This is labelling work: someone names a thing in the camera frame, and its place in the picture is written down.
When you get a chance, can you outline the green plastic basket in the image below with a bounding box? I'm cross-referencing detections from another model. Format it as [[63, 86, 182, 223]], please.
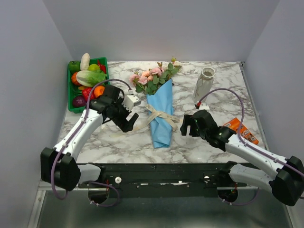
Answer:
[[67, 57, 110, 114]]

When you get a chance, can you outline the lime green fruit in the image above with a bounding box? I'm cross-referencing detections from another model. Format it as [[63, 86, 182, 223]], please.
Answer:
[[88, 64, 100, 72]]

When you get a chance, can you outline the orange tangerine at left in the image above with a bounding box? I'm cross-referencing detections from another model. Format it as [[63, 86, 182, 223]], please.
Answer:
[[71, 72, 81, 86]]

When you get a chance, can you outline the purple onion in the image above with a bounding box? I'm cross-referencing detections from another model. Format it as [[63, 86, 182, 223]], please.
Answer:
[[72, 95, 86, 108]]

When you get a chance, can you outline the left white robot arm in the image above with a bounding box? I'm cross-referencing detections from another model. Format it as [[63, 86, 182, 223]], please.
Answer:
[[40, 85, 141, 191]]

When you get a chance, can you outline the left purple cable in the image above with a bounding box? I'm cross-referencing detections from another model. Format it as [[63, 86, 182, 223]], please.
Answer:
[[51, 78, 133, 200]]

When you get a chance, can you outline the red bell pepper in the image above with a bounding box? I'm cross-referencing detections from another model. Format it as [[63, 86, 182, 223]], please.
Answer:
[[82, 87, 95, 102]]

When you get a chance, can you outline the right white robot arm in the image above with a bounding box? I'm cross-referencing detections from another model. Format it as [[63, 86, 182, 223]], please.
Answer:
[[180, 110, 304, 206]]

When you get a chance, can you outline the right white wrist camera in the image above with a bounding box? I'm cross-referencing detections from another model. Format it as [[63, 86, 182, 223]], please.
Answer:
[[195, 102, 210, 111]]

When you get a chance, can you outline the cream ribbon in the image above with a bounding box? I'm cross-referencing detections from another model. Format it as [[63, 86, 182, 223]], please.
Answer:
[[132, 104, 181, 132]]

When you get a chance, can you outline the pink flower stem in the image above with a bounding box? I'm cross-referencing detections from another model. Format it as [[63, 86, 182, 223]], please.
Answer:
[[129, 71, 152, 94], [166, 57, 181, 77], [148, 62, 165, 81]]

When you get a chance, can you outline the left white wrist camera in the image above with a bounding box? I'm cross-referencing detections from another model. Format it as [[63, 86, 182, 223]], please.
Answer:
[[122, 95, 141, 112]]

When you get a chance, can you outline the orange snack packet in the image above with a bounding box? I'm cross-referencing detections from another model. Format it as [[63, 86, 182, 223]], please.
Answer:
[[224, 117, 259, 145]]

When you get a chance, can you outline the white radish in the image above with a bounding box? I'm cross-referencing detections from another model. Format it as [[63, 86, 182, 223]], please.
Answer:
[[80, 53, 90, 71]]

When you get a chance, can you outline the green lettuce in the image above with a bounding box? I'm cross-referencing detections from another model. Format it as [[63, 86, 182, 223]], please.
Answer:
[[76, 70, 107, 87]]

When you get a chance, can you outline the blue wrapping paper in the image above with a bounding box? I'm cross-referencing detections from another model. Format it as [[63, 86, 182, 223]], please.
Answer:
[[147, 79, 174, 149]]

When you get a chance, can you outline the white ceramic vase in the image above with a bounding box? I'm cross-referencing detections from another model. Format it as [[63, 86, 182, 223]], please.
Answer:
[[193, 67, 215, 103]]

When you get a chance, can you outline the orange fruit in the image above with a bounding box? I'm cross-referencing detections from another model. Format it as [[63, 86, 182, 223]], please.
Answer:
[[94, 85, 105, 98]]

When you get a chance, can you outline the red chili pepper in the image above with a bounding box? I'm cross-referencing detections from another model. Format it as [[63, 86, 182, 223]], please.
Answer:
[[97, 60, 107, 74]]

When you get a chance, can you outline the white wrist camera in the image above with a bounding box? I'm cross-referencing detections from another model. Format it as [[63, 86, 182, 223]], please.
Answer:
[[195, 102, 210, 111], [122, 95, 141, 112]]

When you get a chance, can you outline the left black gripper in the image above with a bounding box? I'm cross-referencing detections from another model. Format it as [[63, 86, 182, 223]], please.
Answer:
[[110, 97, 139, 133]]

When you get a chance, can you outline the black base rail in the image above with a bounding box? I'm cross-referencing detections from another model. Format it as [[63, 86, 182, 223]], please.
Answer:
[[78, 161, 259, 198]]

